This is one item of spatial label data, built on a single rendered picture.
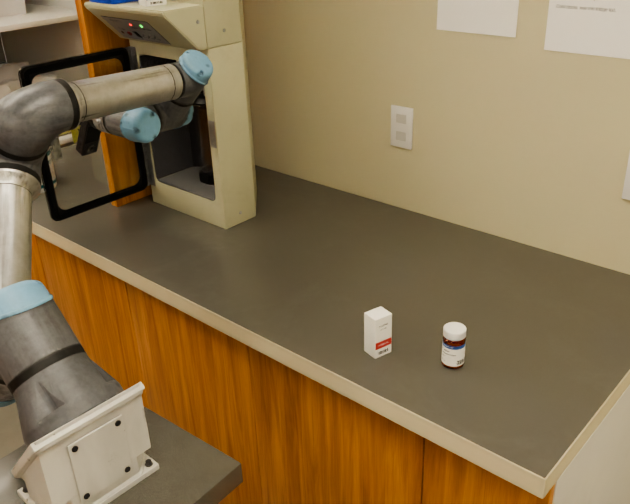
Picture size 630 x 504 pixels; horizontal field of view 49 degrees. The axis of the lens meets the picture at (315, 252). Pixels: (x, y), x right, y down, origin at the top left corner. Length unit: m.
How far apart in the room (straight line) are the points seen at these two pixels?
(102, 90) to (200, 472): 0.72
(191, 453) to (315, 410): 0.36
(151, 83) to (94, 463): 0.76
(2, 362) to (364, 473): 0.73
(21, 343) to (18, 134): 0.43
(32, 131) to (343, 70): 0.97
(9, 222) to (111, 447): 0.46
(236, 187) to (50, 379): 0.95
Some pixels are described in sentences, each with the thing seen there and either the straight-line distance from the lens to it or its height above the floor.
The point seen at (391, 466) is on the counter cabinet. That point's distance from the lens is 1.39.
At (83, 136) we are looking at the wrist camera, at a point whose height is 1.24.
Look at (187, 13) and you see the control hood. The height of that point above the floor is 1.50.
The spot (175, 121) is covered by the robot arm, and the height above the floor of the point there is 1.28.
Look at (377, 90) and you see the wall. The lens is 1.96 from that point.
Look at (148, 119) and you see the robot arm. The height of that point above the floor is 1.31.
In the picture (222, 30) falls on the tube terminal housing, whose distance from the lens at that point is 1.76.
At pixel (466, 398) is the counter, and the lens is 1.26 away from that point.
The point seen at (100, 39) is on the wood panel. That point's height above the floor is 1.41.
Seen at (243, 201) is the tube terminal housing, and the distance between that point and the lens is 1.89.
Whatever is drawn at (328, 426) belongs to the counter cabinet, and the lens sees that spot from 1.45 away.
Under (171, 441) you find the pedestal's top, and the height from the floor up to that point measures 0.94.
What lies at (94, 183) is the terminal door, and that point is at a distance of 1.97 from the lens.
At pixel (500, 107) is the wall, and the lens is 1.76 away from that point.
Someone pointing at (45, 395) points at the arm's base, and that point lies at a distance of 1.06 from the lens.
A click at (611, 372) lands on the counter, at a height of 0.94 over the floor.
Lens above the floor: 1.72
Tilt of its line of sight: 27 degrees down
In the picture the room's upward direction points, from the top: 2 degrees counter-clockwise
